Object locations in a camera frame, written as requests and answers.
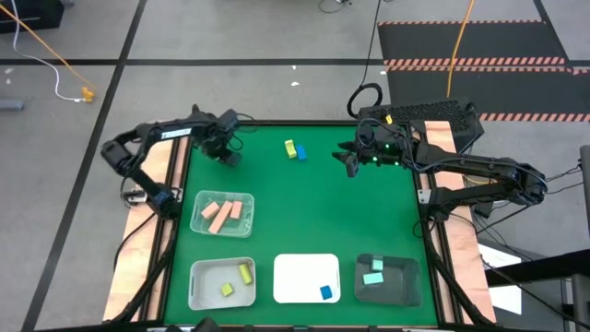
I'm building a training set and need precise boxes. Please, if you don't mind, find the green table mat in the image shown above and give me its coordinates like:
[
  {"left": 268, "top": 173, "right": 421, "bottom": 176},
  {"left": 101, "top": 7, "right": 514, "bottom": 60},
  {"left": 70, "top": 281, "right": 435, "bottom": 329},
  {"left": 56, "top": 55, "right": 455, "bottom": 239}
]
[{"left": 163, "top": 124, "right": 440, "bottom": 326}]

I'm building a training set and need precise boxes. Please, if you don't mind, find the clear plastic bin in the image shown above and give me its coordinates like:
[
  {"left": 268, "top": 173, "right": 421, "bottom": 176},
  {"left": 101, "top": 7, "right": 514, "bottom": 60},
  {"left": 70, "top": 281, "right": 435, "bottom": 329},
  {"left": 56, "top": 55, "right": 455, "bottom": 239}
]
[{"left": 189, "top": 190, "right": 256, "bottom": 240}]

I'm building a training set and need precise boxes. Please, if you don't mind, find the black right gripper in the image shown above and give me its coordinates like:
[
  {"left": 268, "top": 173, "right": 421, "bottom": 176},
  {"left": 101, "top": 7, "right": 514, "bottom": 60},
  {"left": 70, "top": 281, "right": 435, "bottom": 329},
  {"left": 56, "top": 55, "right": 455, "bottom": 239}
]
[{"left": 331, "top": 121, "right": 412, "bottom": 179}]

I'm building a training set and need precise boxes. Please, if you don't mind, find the dark grey plastic bin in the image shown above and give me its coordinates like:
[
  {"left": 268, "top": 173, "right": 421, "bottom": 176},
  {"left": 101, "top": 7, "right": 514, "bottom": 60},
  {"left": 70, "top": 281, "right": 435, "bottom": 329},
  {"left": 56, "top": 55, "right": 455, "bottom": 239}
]
[{"left": 354, "top": 252, "right": 424, "bottom": 308}]

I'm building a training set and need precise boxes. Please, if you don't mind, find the grey metal stand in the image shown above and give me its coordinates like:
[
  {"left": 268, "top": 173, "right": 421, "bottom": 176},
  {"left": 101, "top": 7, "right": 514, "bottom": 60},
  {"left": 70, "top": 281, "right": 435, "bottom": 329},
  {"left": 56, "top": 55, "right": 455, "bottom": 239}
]
[{"left": 560, "top": 274, "right": 590, "bottom": 332}]

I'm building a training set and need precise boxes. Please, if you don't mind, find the white paper sheet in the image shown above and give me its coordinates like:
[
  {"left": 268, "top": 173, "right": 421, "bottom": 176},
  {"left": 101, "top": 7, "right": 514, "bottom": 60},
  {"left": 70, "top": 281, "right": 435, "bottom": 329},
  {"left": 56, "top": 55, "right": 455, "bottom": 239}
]
[{"left": 477, "top": 243, "right": 525, "bottom": 315}]

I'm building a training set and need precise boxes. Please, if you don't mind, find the long orange block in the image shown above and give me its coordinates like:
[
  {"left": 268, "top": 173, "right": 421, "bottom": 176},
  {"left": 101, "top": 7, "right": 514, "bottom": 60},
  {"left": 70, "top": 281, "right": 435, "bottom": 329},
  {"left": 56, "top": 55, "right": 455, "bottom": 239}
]
[{"left": 207, "top": 200, "right": 234, "bottom": 234}]

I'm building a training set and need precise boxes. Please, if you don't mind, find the black floor cable with coil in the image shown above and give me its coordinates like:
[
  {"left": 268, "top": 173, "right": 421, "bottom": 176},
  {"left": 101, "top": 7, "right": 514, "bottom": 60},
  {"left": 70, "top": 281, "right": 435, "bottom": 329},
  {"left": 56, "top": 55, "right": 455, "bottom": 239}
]
[{"left": 346, "top": 0, "right": 384, "bottom": 120}]

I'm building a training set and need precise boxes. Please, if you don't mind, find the black metal beam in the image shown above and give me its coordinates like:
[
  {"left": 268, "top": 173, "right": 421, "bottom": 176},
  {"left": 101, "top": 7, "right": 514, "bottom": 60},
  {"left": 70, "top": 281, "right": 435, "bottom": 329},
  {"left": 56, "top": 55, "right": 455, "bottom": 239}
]
[{"left": 483, "top": 248, "right": 590, "bottom": 287}]

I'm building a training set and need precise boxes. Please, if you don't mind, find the pink block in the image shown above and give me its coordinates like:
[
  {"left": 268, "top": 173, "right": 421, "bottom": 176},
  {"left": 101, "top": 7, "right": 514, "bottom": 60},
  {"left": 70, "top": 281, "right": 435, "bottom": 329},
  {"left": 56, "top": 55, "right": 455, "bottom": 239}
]
[{"left": 200, "top": 201, "right": 221, "bottom": 220}]

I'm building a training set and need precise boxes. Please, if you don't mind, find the black equipment case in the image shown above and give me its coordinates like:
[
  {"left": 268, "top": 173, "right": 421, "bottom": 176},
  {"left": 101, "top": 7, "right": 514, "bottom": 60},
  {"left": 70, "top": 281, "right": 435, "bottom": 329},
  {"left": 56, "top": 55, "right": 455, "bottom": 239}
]
[{"left": 0, "top": 0, "right": 65, "bottom": 34}]

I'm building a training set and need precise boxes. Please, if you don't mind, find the yellow cylinder block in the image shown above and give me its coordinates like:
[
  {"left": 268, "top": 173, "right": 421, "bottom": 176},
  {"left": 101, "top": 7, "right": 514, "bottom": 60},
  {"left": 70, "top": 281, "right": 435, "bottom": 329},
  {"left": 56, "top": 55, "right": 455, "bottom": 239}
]
[{"left": 237, "top": 262, "right": 254, "bottom": 286}]

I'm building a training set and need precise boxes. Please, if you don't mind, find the light grey plastic bin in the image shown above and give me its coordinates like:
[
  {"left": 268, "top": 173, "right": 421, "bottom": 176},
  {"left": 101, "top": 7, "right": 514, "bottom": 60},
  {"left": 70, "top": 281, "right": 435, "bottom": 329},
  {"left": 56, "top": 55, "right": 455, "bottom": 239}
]
[{"left": 187, "top": 256, "right": 257, "bottom": 312}]

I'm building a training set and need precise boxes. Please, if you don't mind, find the wooden side board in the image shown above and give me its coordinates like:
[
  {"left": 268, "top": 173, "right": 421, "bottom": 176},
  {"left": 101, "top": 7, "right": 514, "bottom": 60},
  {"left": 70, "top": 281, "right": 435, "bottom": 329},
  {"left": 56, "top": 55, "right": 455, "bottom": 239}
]
[
  {"left": 412, "top": 120, "right": 498, "bottom": 324},
  {"left": 101, "top": 120, "right": 191, "bottom": 323}
]

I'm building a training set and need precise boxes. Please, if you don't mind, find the grey metal post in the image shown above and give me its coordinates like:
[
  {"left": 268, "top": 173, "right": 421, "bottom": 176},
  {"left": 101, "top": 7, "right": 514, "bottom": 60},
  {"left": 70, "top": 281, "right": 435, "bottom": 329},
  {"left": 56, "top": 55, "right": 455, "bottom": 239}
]
[{"left": 579, "top": 145, "right": 590, "bottom": 222}]

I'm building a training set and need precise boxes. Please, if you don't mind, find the white plastic bin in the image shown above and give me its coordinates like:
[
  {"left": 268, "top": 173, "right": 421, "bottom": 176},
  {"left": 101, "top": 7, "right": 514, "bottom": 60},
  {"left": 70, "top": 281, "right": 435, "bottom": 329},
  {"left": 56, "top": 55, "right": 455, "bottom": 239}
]
[{"left": 272, "top": 253, "right": 343, "bottom": 305}]

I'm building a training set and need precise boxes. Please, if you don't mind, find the orange floor cable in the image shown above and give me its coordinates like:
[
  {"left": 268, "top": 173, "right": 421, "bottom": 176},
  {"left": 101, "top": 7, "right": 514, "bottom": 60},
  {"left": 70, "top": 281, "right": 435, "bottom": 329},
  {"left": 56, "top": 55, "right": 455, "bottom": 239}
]
[
  {"left": 0, "top": 3, "right": 93, "bottom": 93},
  {"left": 445, "top": 0, "right": 476, "bottom": 99}
]

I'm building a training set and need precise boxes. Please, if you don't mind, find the black perforated box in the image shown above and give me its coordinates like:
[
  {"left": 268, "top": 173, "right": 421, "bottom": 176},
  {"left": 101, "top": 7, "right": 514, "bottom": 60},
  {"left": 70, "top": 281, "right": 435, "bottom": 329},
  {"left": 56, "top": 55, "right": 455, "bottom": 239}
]
[{"left": 357, "top": 100, "right": 485, "bottom": 153}]

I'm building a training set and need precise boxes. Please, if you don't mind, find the black hazard-striped floor mat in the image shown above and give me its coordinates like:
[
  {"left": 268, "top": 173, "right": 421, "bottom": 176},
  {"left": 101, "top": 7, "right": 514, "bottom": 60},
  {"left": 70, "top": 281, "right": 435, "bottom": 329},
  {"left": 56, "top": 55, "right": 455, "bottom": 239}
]
[{"left": 376, "top": 19, "right": 590, "bottom": 124}]

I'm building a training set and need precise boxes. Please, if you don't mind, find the white floor cable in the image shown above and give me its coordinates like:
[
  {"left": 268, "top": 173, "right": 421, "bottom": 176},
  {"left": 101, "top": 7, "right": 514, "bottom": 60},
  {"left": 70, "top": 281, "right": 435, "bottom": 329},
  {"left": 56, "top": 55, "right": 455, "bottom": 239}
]
[{"left": 9, "top": 0, "right": 87, "bottom": 102}]

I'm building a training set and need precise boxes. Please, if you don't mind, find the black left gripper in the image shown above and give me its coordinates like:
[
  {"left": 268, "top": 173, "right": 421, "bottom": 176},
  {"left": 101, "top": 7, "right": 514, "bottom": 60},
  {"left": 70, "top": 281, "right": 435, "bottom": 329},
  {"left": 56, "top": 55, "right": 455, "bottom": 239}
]
[{"left": 195, "top": 109, "right": 243, "bottom": 168}]

